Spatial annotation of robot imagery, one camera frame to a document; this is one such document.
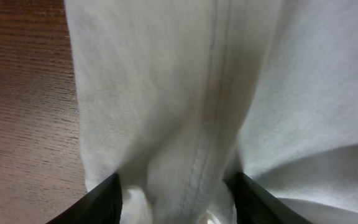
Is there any white printed t-shirt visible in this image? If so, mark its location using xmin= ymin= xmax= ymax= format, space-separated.
xmin=65 ymin=0 xmax=358 ymax=223

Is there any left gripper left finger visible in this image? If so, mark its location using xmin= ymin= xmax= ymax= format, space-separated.
xmin=47 ymin=174 xmax=123 ymax=224

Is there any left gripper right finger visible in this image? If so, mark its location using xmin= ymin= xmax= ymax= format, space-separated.
xmin=228 ymin=172 xmax=311 ymax=224

